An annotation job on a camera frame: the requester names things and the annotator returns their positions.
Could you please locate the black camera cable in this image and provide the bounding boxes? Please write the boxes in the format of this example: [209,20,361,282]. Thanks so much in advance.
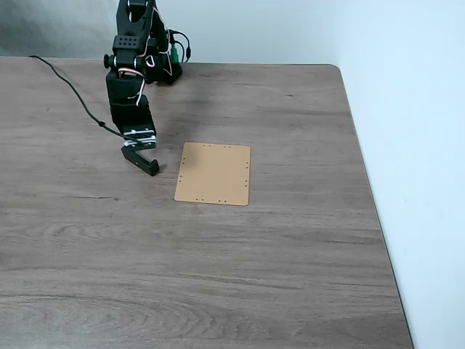
[29,55,146,143]

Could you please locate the black gripper camera with mount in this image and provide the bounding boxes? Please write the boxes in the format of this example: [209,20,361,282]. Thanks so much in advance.
[121,125,158,151]

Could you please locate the tan board with holes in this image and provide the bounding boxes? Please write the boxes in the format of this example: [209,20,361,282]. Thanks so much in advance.
[174,141,252,207]

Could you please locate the black power cable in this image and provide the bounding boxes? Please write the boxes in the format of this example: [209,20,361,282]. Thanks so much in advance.
[167,29,193,63]

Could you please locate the green clamp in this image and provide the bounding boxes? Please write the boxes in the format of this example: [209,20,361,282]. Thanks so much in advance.
[169,43,182,68]

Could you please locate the black block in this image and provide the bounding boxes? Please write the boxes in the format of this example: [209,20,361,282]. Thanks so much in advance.
[121,144,161,177]

